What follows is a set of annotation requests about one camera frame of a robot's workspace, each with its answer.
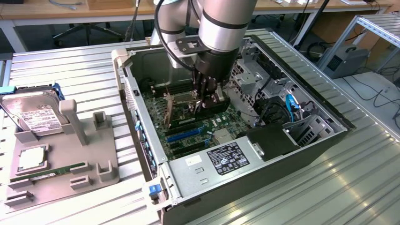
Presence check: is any silver hard disk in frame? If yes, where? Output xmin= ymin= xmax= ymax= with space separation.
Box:
xmin=0 ymin=90 xmax=70 ymax=138

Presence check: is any perforated metal disk bay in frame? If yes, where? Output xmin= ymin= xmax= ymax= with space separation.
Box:
xmin=282 ymin=114 xmax=339 ymax=148

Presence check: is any grey equipment box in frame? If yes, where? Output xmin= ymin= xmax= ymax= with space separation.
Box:
xmin=323 ymin=45 xmax=370 ymax=80

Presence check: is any silver CPU chip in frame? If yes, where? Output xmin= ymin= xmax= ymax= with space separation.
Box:
xmin=17 ymin=147 xmax=47 ymax=173

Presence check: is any wooden desk white frame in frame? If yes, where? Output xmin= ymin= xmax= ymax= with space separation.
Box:
xmin=254 ymin=0 xmax=394 ymax=46
xmin=0 ymin=0 xmax=157 ymax=53

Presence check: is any blue disk carrier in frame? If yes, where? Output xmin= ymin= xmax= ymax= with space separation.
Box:
xmin=0 ymin=81 xmax=65 ymax=100

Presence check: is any black office chair base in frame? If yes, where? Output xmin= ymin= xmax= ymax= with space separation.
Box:
xmin=250 ymin=13 xmax=285 ymax=24
xmin=50 ymin=22 xmax=122 ymax=47

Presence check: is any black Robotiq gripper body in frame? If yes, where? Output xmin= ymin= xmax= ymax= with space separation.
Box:
xmin=193 ymin=50 xmax=239 ymax=82

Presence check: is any black RAM slot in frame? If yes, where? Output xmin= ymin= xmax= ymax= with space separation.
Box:
xmin=149 ymin=79 xmax=191 ymax=88
xmin=151 ymin=84 xmax=191 ymax=95
xmin=150 ymin=82 xmax=191 ymax=91
xmin=153 ymin=88 xmax=191 ymax=98

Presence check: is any small silver chipset heatsink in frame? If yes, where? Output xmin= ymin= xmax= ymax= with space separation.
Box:
xmin=213 ymin=130 xmax=234 ymax=144

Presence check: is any black floor cable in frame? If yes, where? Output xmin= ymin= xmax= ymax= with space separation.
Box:
xmin=341 ymin=67 xmax=400 ymax=110

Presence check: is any green motherboard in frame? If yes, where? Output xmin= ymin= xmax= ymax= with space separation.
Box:
xmin=141 ymin=78 xmax=250 ymax=160

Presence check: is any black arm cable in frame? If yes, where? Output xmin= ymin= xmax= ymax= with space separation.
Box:
xmin=154 ymin=0 xmax=195 ymax=71

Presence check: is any dangling cable with plug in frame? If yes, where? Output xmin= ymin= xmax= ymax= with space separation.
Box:
xmin=123 ymin=0 xmax=139 ymax=42

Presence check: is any black slanted stand pole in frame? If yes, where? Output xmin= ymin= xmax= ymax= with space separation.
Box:
xmin=291 ymin=0 xmax=330 ymax=47

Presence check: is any green RAM stick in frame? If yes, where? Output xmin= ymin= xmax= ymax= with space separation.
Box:
xmin=9 ymin=163 xmax=86 ymax=184
xmin=169 ymin=114 xmax=215 ymax=125

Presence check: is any blue flat wire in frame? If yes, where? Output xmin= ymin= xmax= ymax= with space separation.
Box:
xmin=283 ymin=93 xmax=298 ymax=123

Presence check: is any grey plastic parts rack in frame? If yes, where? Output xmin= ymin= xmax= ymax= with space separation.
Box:
xmin=2 ymin=99 xmax=121 ymax=214

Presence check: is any silver metal disk bay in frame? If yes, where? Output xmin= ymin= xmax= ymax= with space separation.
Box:
xmin=230 ymin=57 xmax=293 ymax=101

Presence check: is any black plastic shroud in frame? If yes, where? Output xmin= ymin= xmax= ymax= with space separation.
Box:
xmin=237 ymin=123 xmax=301 ymax=163

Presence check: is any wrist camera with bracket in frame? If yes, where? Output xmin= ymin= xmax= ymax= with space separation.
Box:
xmin=169 ymin=37 xmax=213 ymax=70

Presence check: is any silver power supply unit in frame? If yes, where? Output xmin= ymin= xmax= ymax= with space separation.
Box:
xmin=166 ymin=135 xmax=266 ymax=198

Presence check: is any black cable bundle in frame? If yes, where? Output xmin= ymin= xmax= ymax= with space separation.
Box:
xmin=254 ymin=70 xmax=283 ymax=126

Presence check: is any graphics card with metal bracket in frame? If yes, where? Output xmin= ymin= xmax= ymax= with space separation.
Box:
xmin=161 ymin=88 xmax=230 ymax=129

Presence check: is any grey network cable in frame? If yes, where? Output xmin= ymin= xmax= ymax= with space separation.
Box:
xmin=49 ymin=0 xmax=82 ymax=10

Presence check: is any aluminium profile frame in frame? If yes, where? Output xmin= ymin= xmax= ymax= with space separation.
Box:
xmin=315 ymin=13 xmax=400 ymax=73

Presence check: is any open black PC case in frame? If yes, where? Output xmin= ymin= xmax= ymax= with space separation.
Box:
xmin=110 ymin=34 xmax=357 ymax=225

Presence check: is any long black expansion slot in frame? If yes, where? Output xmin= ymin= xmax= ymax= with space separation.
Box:
xmin=170 ymin=145 xmax=209 ymax=158
xmin=169 ymin=140 xmax=205 ymax=151
xmin=163 ymin=125 xmax=201 ymax=137

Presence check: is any blue expansion slot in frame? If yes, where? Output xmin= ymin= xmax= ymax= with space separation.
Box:
xmin=166 ymin=131 xmax=203 ymax=143

